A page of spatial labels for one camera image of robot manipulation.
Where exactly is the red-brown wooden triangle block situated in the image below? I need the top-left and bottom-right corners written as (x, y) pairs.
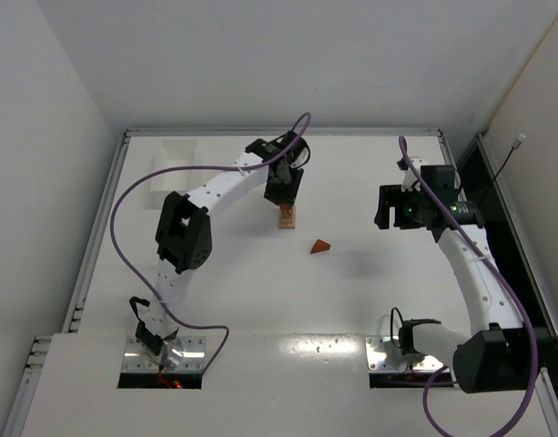
top-left (309, 239), bottom-right (331, 254)

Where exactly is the black wall cable with plug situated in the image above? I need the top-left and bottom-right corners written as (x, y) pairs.
top-left (469, 132), bottom-right (527, 219)

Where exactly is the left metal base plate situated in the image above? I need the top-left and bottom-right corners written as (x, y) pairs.
top-left (121, 336), bottom-right (206, 374)

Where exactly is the aluminium table edge rail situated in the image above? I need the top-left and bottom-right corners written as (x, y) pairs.
top-left (440, 129), bottom-right (505, 333)

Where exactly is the red-brown wooden arch block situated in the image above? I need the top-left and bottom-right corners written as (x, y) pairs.
top-left (279, 204), bottom-right (293, 221)

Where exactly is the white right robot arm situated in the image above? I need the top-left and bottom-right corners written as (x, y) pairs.
top-left (374, 185), bottom-right (539, 393)

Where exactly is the light wooden long block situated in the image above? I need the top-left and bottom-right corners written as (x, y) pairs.
top-left (278, 213), bottom-right (290, 229)

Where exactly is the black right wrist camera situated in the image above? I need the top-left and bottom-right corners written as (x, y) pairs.
top-left (421, 165), bottom-right (456, 195)

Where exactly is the white plastic tray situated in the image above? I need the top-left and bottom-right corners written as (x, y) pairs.
top-left (147, 137), bottom-right (202, 209)

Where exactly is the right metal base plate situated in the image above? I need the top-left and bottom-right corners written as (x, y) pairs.
top-left (365, 336), bottom-right (442, 374)

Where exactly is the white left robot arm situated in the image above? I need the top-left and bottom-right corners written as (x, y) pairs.
top-left (130, 130), bottom-right (310, 356)

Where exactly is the metal base plate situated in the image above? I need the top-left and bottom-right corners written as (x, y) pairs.
top-left (121, 336), bottom-right (206, 374)
top-left (365, 336), bottom-right (442, 374)

